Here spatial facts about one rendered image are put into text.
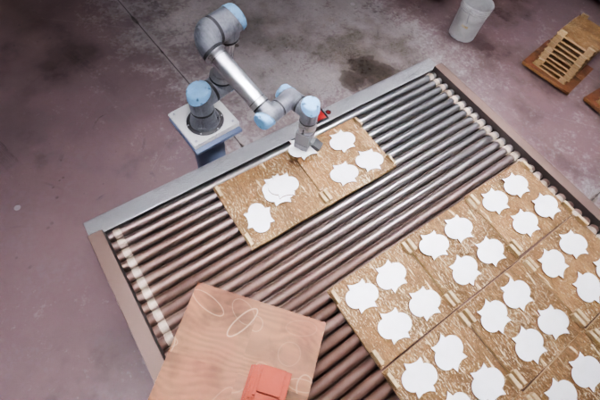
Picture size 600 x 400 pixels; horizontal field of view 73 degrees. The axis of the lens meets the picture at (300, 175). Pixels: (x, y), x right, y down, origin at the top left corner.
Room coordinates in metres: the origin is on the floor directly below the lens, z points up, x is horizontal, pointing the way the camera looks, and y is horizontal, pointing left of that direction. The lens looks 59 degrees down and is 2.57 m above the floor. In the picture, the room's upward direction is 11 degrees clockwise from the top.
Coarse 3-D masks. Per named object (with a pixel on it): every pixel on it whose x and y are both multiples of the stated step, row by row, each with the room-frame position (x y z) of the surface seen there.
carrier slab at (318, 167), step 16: (336, 128) 1.31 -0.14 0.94; (352, 128) 1.33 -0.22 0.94; (368, 144) 1.24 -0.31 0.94; (304, 160) 1.07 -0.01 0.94; (320, 160) 1.09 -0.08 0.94; (336, 160) 1.11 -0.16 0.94; (352, 160) 1.13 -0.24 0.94; (384, 160) 1.17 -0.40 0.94; (320, 176) 1.00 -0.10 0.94; (368, 176) 1.05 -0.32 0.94; (336, 192) 0.93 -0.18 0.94; (352, 192) 0.95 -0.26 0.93
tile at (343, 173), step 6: (336, 168) 1.06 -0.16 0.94; (342, 168) 1.06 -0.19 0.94; (348, 168) 1.07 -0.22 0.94; (354, 168) 1.08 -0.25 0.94; (330, 174) 1.02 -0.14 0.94; (336, 174) 1.02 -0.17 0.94; (342, 174) 1.03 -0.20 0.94; (348, 174) 1.04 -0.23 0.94; (354, 174) 1.04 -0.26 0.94; (336, 180) 0.99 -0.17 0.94; (342, 180) 1.00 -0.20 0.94; (348, 180) 1.00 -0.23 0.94; (354, 180) 1.01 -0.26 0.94; (342, 186) 0.97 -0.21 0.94
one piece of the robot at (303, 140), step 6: (300, 132) 1.02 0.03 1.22; (312, 132) 1.02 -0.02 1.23; (300, 138) 1.01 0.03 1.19; (306, 138) 1.00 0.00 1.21; (312, 138) 1.04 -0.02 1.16; (294, 144) 1.01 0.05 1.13; (300, 144) 1.01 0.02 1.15; (306, 144) 1.00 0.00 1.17; (312, 144) 1.02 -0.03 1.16; (318, 144) 1.03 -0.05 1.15; (306, 150) 1.00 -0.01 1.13; (318, 150) 1.01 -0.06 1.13
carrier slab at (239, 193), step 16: (272, 160) 1.04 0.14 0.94; (288, 160) 1.06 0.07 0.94; (240, 176) 0.92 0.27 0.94; (256, 176) 0.93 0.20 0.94; (288, 176) 0.97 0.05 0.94; (304, 176) 0.98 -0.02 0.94; (224, 192) 0.82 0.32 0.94; (240, 192) 0.83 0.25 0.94; (256, 192) 0.85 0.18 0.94; (304, 192) 0.90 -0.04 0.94; (240, 208) 0.75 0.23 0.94; (272, 208) 0.79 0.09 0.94; (288, 208) 0.80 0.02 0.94; (304, 208) 0.82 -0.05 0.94; (320, 208) 0.83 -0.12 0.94; (240, 224) 0.68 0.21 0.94; (272, 224) 0.71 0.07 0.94; (288, 224) 0.72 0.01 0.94; (256, 240) 0.62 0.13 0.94
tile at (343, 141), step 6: (342, 132) 1.28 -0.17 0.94; (348, 132) 1.29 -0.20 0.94; (336, 138) 1.23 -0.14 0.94; (342, 138) 1.24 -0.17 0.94; (348, 138) 1.25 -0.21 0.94; (354, 138) 1.25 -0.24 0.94; (330, 144) 1.19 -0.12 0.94; (336, 144) 1.20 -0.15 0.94; (342, 144) 1.21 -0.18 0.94; (348, 144) 1.21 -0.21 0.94; (336, 150) 1.17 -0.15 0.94; (342, 150) 1.17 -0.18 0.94
